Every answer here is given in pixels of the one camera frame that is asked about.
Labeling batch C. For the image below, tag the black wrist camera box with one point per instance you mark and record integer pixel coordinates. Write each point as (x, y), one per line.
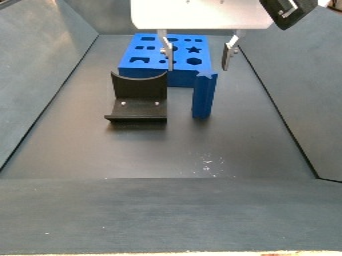
(286, 12)

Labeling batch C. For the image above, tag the black curved holder stand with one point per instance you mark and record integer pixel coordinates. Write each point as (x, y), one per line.
(140, 99)

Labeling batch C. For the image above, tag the blue star prism block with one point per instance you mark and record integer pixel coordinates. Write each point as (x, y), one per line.
(203, 93)

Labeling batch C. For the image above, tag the blue foam shape board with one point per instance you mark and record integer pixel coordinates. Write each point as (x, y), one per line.
(143, 61)

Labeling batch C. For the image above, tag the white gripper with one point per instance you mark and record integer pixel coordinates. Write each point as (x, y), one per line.
(199, 14)

